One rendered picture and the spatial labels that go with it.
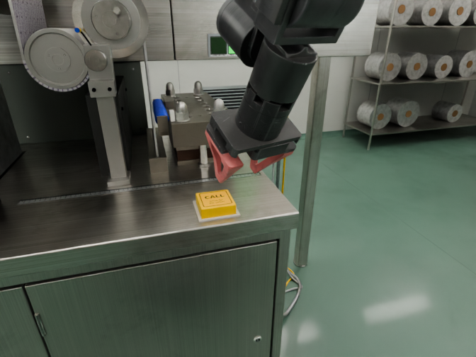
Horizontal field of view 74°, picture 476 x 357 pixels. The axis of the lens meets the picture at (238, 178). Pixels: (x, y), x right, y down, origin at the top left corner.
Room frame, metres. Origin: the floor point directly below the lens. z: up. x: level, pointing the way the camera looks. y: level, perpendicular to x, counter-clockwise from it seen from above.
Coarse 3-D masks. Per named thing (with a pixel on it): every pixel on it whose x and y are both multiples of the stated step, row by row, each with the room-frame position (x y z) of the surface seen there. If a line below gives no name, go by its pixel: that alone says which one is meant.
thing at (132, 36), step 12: (84, 0) 0.72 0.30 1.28; (96, 0) 0.72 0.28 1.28; (120, 0) 0.74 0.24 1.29; (84, 12) 0.72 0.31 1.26; (132, 12) 0.74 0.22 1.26; (84, 24) 0.72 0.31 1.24; (132, 24) 0.74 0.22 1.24; (96, 36) 0.72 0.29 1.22; (132, 36) 0.74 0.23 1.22; (120, 48) 0.73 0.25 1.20
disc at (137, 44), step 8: (80, 0) 0.72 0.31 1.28; (136, 0) 0.75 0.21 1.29; (72, 8) 0.71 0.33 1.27; (80, 8) 0.72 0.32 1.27; (144, 8) 0.75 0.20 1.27; (72, 16) 0.71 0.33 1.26; (80, 16) 0.72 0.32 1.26; (144, 16) 0.75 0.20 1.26; (80, 24) 0.72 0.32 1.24; (144, 24) 0.75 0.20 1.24; (128, 32) 0.74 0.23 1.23; (144, 32) 0.75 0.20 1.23; (136, 40) 0.75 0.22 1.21; (144, 40) 0.75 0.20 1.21; (128, 48) 0.74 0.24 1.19; (136, 48) 0.74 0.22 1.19; (112, 56) 0.73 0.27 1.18; (120, 56) 0.74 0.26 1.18
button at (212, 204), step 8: (208, 192) 0.58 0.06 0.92; (216, 192) 0.58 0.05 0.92; (224, 192) 0.58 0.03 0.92; (200, 200) 0.55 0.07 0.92; (208, 200) 0.55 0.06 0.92; (216, 200) 0.55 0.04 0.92; (224, 200) 0.55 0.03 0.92; (232, 200) 0.55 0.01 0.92; (200, 208) 0.52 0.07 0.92; (208, 208) 0.52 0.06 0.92; (216, 208) 0.52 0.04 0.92; (224, 208) 0.53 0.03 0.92; (232, 208) 0.53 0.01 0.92; (200, 216) 0.52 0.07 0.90; (208, 216) 0.52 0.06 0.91; (216, 216) 0.52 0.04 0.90
